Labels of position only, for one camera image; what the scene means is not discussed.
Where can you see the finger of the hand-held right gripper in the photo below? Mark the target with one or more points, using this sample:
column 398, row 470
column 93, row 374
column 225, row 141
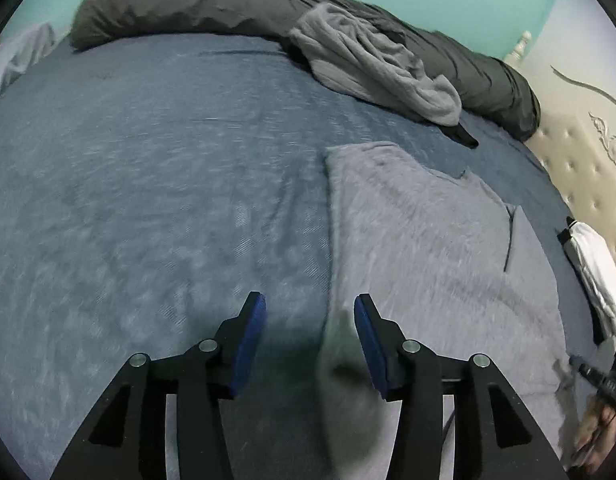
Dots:
column 595, row 376

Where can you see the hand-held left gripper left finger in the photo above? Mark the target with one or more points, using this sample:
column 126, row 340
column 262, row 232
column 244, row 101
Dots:
column 250, row 340

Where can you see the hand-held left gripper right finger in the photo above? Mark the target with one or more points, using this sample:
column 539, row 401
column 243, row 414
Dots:
column 370, row 345

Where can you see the grey quilted sweater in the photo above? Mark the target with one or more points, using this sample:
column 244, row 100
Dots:
column 413, row 240

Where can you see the white folded clothes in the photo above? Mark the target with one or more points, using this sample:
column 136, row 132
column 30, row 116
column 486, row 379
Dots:
column 593, row 260

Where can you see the person's right hand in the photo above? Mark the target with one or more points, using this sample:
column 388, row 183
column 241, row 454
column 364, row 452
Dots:
column 595, row 435

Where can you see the blue bed sheet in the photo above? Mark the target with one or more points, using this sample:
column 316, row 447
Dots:
column 137, row 185

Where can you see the cream tufted headboard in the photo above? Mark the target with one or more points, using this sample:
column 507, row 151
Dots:
column 578, row 170

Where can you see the black crumpled garment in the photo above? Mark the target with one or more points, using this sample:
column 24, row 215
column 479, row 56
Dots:
column 465, row 137

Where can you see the light grey crumpled garment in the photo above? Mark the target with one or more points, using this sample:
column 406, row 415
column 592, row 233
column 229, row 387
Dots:
column 368, row 55

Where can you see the dark grey rolled duvet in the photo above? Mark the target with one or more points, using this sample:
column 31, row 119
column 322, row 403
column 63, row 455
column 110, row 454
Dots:
column 162, row 5

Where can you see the pale grey bunched sheet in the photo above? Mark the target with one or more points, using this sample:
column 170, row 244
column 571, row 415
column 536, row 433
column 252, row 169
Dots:
column 17, row 55

